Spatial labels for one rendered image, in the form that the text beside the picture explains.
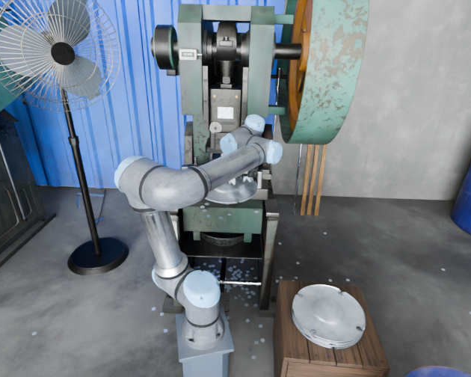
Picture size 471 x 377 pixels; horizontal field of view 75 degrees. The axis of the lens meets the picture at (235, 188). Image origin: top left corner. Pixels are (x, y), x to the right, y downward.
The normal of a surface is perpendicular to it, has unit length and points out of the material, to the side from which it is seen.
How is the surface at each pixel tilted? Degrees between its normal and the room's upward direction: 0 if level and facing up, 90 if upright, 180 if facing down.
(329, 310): 0
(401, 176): 90
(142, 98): 90
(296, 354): 0
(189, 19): 45
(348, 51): 86
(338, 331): 0
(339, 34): 79
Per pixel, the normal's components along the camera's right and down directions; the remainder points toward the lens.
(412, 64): -0.03, 0.45
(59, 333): 0.03, -0.89
